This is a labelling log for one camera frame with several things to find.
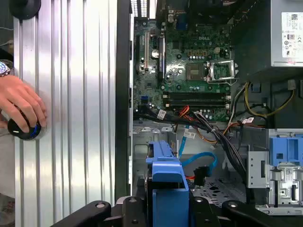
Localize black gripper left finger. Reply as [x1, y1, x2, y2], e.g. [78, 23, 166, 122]
[51, 195, 146, 227]

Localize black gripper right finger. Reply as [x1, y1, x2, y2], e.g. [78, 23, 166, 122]
[191, 196, 295, 227]

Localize hard disk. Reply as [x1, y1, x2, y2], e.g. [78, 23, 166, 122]
[144, 140, 196, 227]

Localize round black tool blue ring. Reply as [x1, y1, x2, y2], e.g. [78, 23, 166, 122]
[7, 111, 43, 140]

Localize black RAM slot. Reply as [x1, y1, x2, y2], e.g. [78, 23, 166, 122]
[162, 92, 232, 96]
[162, 100, 232, 105]
[162, 95, 232, 100]
[162, 103, 232, 108]

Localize long dark blue expansion slot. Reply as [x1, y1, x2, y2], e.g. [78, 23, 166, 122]
[157, 36, 166, 80]

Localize white expansion slot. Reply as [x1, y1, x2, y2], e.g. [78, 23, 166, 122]
[144, 32, 151, 70]

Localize person's bare hand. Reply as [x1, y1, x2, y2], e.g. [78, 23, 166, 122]
[0, 75, 48, 134]

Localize silver metal drive cage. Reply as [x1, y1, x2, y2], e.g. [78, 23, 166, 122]
[247, 144, 303, 216]

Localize blue plastic drive carrier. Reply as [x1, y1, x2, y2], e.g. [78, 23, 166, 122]
[269, 133, 303, 169]

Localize thin metal locking lever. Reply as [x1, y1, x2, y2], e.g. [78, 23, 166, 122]
[206, 78, 239, 86]

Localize CPU socket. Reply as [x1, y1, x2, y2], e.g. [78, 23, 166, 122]
[186, 62, 207, 82]

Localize black open PC case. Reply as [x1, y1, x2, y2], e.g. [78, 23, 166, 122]
[115, 0, 303, 216]

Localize green Dell motherboard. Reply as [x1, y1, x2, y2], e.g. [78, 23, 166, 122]
[134, 9, 234, 123]

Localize grey power supply unit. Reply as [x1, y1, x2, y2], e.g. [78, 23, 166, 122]
[270, 0, 303, 69]

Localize blue VGA port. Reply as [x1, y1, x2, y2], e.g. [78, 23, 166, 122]
[178, 15, 188, 31]

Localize silver wristwatch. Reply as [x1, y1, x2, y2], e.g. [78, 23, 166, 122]
[0, 60, 12, 78]

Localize black connector disk power wire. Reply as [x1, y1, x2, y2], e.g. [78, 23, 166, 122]
[186, 166, 208, 188]

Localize light blue disk wire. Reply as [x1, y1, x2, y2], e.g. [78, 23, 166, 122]
[178, 125, 218, 178]

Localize black cable bundle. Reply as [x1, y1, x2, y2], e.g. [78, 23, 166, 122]
[134, 110, 253, 205]

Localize red orange wires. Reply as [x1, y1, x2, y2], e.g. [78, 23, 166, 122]
[178, 105, 190, 119]

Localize yellow power wires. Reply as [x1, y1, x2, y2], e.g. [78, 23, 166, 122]
[244, 81, 296, 118]

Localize white grey wires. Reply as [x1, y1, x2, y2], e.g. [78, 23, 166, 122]
[228, 82, 249, 124]

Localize metal socket cover frame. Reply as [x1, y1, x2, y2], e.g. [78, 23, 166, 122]
[205, 60, 237, 83]

